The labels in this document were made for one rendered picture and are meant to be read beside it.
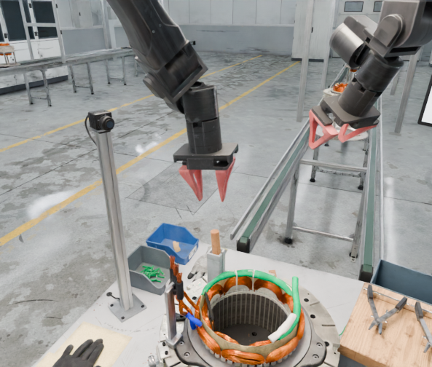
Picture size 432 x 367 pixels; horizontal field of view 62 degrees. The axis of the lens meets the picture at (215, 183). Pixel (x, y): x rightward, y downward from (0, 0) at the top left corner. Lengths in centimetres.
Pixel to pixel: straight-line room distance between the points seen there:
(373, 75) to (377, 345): 48
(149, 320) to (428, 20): 99
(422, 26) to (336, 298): 88
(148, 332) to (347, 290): 65
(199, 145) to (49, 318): 196
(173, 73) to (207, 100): 7
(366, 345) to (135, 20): 65
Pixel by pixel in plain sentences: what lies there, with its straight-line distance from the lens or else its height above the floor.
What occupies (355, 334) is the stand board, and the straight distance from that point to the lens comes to 78.
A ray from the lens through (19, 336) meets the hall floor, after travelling 241.
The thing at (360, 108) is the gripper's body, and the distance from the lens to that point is 68.
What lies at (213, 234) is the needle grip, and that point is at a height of 123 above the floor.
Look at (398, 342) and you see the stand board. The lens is 79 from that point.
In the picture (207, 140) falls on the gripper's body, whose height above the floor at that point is 142.
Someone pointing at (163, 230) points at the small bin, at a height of 82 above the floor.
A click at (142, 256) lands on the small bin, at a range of 136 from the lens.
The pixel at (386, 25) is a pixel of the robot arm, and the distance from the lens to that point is 62.
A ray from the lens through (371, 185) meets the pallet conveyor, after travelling 213.
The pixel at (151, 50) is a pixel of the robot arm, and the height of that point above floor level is 156.
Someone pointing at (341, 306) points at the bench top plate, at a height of 78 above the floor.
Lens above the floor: 161
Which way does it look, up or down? 26 degrees down
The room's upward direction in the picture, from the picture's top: straight up
